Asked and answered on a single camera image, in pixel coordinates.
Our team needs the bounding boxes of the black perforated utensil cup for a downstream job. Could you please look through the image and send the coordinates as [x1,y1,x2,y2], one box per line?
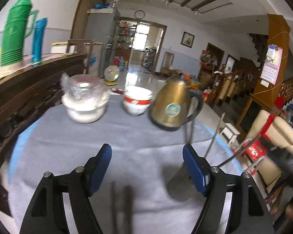
[166,162,205,202]

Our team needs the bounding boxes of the cream sofa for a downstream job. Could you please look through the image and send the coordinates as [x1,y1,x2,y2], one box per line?
[247,109,293,191]

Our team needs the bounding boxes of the red plastic stool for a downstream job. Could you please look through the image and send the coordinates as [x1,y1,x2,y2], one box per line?
[241,114,275,175]

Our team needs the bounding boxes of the white small stool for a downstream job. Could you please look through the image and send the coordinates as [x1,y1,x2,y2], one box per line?
[220,123,240,144]

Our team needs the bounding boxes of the grey table cloth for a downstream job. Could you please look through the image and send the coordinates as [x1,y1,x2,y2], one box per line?
[7,92,245,234]

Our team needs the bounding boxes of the white lidded pot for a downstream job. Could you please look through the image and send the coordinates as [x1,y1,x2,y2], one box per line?
[60,73,110,124]

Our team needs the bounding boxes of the gold electric kettle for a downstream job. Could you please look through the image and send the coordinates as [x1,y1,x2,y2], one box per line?
[149,73,203,131]

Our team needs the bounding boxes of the red white stacked bowls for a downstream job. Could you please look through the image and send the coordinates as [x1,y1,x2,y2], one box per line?
[123,86,153,116]

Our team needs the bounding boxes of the round electric heater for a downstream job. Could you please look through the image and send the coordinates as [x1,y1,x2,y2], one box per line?
[104,65,120,86]

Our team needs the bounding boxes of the white chest freezer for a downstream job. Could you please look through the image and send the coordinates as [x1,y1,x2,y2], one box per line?
[51,41,103,77]

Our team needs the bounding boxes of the wooden chair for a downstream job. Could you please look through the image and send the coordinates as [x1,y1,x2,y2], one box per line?
[66,39,95,74]

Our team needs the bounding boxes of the blue thermos flask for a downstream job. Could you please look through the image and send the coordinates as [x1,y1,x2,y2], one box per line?
[32,18,47,63]

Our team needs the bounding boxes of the green thermos flask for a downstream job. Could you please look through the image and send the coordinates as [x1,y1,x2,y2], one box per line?
[1,0,39,69]

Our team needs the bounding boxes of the grey refrigerator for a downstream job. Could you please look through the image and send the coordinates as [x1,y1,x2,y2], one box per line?
[85,8,121,78]

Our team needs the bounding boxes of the wall calendar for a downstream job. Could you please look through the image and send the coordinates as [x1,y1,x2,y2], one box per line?
[260,44,283,88]

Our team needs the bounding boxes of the framed wall picture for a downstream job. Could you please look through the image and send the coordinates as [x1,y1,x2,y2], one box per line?
[181,32,195,48]

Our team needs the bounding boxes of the round wall clock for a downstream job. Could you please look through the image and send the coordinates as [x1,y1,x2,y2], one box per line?
[134,10,146,20]

